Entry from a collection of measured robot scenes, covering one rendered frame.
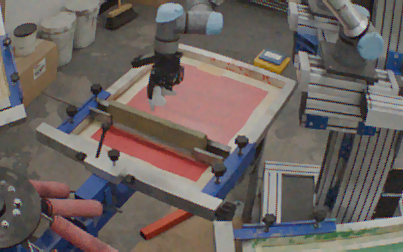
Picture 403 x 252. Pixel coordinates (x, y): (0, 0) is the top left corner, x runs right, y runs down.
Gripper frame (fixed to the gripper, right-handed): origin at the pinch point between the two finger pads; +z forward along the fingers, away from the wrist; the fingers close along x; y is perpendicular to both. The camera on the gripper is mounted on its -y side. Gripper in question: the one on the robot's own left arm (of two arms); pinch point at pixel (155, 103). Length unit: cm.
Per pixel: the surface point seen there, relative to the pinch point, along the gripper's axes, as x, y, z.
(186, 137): -1.0, 12.0, 7.6
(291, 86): 55, 29, 12
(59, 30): 148, -166, 78
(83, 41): 185, -167, 106
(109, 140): -5.9, -13.8, 16.6
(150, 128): -0.8, -0.7, 9.5
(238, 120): 27.6, 18.2, 16.0
